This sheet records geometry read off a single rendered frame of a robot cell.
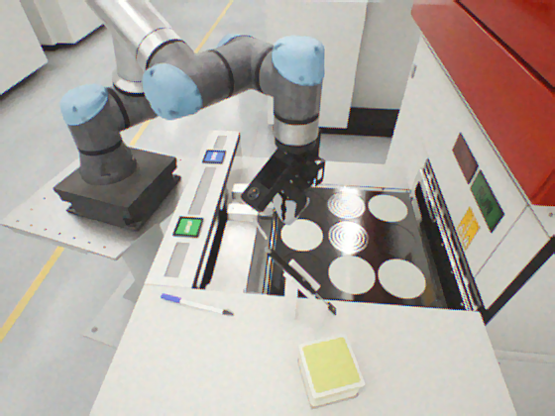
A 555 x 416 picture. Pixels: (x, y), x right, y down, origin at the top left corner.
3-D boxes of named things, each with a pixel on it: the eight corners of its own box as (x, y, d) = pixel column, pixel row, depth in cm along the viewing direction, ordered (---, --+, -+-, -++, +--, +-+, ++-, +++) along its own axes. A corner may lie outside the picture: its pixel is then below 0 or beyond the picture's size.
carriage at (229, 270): (263, 198, 98) (263, 190, 96) (243, 315, 72) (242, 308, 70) (236, 196, 98) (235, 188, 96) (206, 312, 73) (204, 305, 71)
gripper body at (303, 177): (324, 184, 67) (331, 132, 59) (295, 207, 63) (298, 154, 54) (294, 167, 71) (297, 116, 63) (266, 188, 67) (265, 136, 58)
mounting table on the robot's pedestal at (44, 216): (22, 251, 105) (-3, 222, 95) (112, 166, 134) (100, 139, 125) (146, 291, 95) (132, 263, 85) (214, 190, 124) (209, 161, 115)
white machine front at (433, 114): (399, 133, 128) (434, 17, 99) (464, 347, 70) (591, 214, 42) (391, 133, 128) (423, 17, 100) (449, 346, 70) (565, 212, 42)
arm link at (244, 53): (191, 40, 52) (240, 58, 47) (245, 25, 58) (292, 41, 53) (198, 88, 57) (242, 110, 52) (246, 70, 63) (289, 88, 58)
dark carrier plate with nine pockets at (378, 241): (407, 194, 93) (408, 192, 92) (438, 308, 68) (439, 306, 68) (281, 186, 95) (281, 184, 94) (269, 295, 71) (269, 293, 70)
